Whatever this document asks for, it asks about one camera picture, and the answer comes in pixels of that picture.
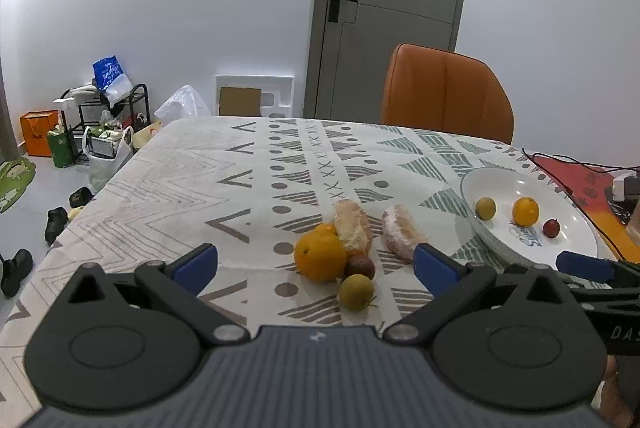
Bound dark red fruit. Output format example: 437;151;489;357
343;255;376;280

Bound green-brown round fruit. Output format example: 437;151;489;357
475;196;497;221

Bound peeled pomelo segment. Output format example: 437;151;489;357
333;200;373;257
382;205;427;263

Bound person's right hand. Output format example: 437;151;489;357
599;356;638;428

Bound medium orange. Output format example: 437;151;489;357
512;196;539;228

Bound blue white bag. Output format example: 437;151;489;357
92;55;134;106

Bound translucent plastic bag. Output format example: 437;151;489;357
154;84;212;125

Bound black shoe left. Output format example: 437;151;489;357
1;248;34;298

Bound white ceramic plate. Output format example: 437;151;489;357
460;167;598;268

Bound white foam packaging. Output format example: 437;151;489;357
214;75;295;118

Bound black shoe rack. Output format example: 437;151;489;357
54;84;151;146

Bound yellow slipper far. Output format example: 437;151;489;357
67;206;84;221

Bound black slipper far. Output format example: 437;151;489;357
68;186;93;208

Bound green floor mat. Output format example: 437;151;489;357
0;157;36;214

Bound orange leather chair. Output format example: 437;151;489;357
381;44;514;143

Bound black cable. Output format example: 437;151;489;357
520;147;640;254

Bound small orange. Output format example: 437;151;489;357
314;223;337;235

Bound large orange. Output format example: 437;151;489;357
294;232;347;283

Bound white plastic bag with items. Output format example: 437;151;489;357
81;127;134;193

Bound red small fruit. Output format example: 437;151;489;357
542;219;561;238

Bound orange paper bag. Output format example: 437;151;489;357
20;110;58;157

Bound black slipper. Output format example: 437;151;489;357
68;186;93;208
43;207;68;246

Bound red orange mat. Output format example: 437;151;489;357
528;153;639;262

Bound patterned tablecloth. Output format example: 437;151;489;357
0;116;616;428

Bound white power adapter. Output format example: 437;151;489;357
612;174;640;202

